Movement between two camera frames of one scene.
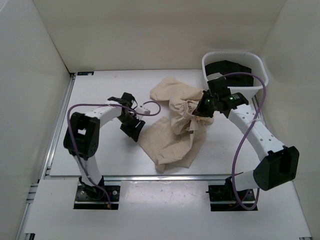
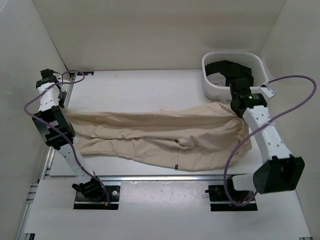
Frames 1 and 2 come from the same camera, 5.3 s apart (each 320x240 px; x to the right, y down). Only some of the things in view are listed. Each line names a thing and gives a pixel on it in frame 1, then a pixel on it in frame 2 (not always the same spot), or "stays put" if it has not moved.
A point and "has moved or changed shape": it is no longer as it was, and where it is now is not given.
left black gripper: (132, 131) -> (64, 94)
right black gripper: (199, 110) -> (238, 115)
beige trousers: (176, 138) has moved or changed shape
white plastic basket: (250, 59) stays put
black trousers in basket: (225, 67) stays put
